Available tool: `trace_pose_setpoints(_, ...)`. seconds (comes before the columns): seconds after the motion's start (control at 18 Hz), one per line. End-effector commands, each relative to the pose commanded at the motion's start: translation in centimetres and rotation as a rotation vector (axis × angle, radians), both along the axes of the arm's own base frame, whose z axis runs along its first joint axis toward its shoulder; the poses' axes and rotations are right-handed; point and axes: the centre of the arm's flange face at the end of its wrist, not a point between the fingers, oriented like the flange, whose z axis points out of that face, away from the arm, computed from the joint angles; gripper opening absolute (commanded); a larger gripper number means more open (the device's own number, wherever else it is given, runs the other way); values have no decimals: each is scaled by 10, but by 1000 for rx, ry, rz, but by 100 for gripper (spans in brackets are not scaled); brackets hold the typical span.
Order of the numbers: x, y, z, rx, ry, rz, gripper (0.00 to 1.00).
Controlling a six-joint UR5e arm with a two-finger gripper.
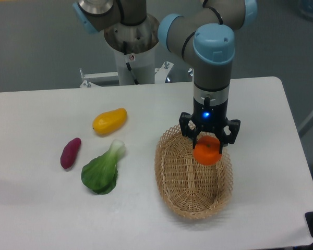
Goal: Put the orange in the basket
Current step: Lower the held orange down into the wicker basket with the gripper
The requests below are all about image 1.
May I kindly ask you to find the yellow mango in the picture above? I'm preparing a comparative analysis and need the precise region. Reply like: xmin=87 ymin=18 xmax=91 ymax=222
xmin=92 ymin=108 xmax=127 ymax=135

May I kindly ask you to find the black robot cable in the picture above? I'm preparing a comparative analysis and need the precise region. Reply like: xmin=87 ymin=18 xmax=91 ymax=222
xmin=123 ymin=41 xmax=140 ymax=85

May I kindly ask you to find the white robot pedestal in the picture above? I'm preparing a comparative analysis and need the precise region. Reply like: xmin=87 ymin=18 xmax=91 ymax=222
xmin=79 ymin=14 xmax=175 ymax=88

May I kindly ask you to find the green bok choy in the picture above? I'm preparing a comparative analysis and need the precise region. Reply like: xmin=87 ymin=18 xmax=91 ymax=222
xmin=81 ymin=140 xmax=126 ymax=195

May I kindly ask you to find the oval wicker basket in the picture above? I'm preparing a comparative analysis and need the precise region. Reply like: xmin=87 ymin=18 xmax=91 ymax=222
xmin=154 ymin=125 xmax=233 ymax=219

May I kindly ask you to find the purple sweet potato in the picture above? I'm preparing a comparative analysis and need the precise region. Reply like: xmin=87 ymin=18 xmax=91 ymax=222
xmin=60 ymin=137 xmax=81 ymax=169

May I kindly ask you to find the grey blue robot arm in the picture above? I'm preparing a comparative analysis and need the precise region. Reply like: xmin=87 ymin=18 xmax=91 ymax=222
xmin=73 ymin=1 xmax=257 ymax=147

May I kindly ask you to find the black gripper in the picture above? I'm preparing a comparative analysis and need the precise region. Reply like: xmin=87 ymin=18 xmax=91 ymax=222
xmin=179 ymin=99 xmax=241 ymax=154

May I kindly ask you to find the orange fruit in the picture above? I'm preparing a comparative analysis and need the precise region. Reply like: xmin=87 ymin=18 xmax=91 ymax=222
xmin=193 ymin=135 xmax=222 ymax=166

